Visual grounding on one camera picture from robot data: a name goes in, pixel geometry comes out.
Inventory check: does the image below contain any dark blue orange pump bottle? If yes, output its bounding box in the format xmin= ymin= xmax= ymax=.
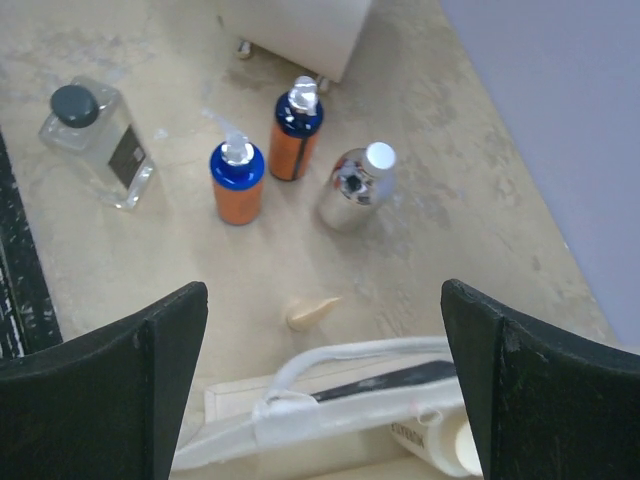
xmin=268 ymin=76 xmax=324 ymax=181

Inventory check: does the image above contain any silver metallic bottle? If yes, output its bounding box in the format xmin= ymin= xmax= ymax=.
xmin=317 ymin=142 xmax=397 ymax=231

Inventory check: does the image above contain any wooden cone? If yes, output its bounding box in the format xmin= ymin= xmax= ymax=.
xmin=285 ymin=297 xmax=342 ymax=332

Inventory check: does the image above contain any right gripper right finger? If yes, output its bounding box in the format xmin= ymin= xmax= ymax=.
xmin=441 ymin=279 xmax=639 ymax=479

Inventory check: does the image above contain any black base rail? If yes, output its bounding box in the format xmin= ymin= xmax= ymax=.
xmin=1 ymin=144 xmax=63 ymax=362

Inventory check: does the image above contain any white cylindrical box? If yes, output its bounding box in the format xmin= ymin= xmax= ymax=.
xmin=217 ymin=0 xmax=372 ymax=91

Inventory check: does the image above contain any white bottle wooden cap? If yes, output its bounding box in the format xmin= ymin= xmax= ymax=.
xmin=389 ymin=408 xmax=483 ymax=478

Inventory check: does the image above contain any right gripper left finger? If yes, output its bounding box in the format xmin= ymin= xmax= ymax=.
xmin=1 ymin=282 xmax=208 ymax=479

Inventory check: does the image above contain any bright blue orange pump bottle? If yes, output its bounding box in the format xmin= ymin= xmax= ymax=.
xmin=202 ymin=109 xmax=266 ymax=226

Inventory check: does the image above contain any clear square bottle front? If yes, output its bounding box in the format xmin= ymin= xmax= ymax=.
xmin=39 ymin=75 xmax=155 ymax=210

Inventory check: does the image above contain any canvas tote bag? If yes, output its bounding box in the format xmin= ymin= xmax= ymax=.
xmin=172 ymin=336 xmax=464 ymax=472

